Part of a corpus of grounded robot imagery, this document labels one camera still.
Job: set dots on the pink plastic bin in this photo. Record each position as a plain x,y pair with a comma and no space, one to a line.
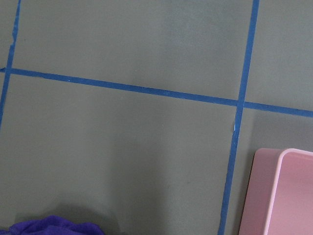
279,199

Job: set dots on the purple crumpled cloth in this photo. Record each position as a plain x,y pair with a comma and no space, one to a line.
52,225

